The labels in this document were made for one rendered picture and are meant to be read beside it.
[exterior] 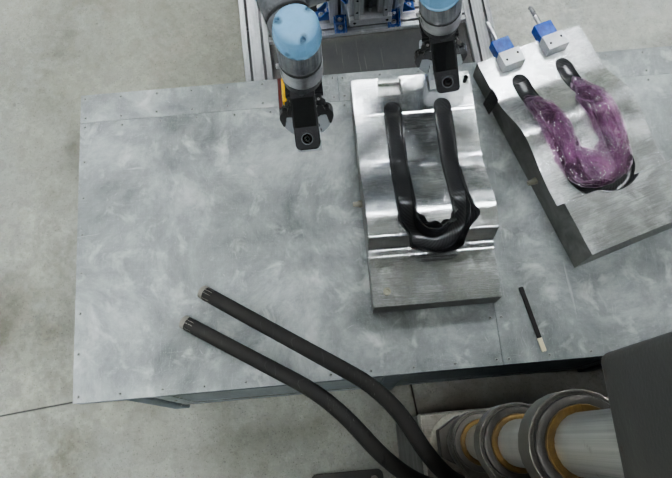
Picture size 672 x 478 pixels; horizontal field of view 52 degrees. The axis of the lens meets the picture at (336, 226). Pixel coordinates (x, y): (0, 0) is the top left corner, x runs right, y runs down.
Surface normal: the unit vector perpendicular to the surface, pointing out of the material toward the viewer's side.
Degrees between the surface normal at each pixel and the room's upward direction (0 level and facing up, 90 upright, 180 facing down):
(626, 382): 90
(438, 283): 0
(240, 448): 0
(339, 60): 0
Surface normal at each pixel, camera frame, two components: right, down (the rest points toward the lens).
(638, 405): -1.00, 0.09
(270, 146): -0.01, -0.29
